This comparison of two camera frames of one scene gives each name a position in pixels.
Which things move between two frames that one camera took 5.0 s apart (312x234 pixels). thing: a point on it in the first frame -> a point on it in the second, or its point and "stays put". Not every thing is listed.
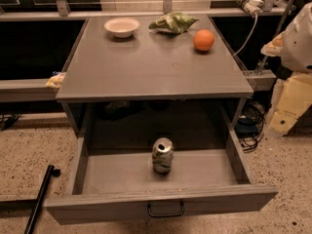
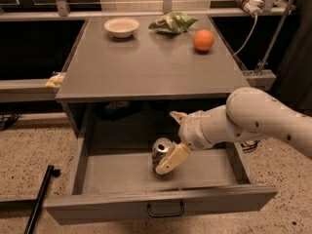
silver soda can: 162,155 stays put
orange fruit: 204,40 stays put
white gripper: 298,46 -> 193,131
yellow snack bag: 56,80 stays put
